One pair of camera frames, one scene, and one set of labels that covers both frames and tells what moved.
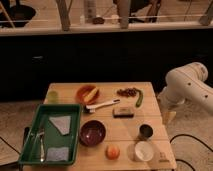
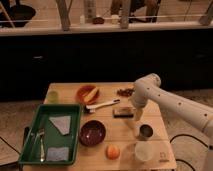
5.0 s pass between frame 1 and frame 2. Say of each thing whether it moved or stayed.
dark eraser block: stayed
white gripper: moved
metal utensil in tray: stayed
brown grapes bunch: stayed
